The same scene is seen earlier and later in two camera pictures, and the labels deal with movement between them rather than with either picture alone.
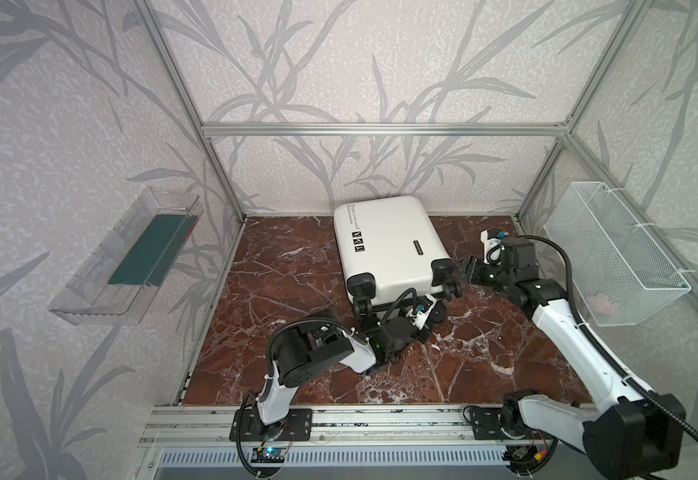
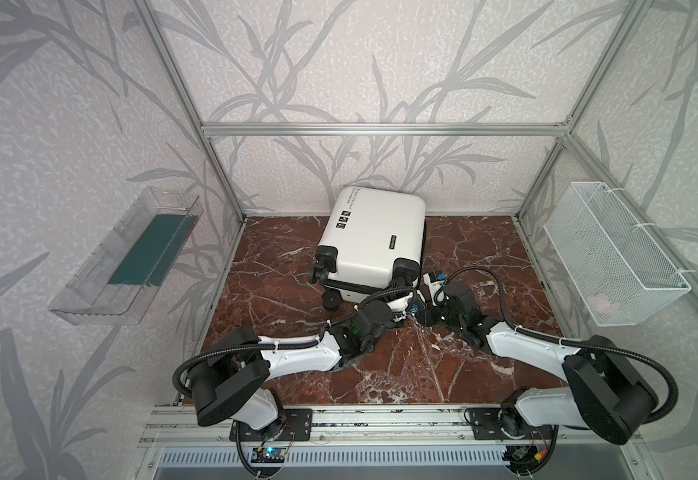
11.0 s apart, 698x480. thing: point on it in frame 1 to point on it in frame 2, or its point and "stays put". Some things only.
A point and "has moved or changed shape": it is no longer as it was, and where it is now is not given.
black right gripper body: x=477 y=270 to x=438 y=298
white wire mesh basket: x=621 y=274 stays put
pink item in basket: x=599 y=303 stays put
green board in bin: x=155 y=254 stays put
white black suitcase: x=387 y=247 has moved or changed shape
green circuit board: x=268 y=455 stays put
